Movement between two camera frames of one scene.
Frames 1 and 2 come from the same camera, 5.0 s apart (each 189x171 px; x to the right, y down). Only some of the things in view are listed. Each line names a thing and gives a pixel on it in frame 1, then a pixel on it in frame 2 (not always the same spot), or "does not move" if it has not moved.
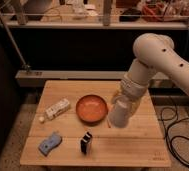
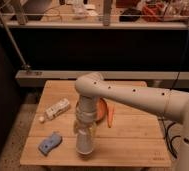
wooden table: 71,128 does not move
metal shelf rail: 103,24 does not move
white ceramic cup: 119,112 → 84,142
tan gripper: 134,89 → 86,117
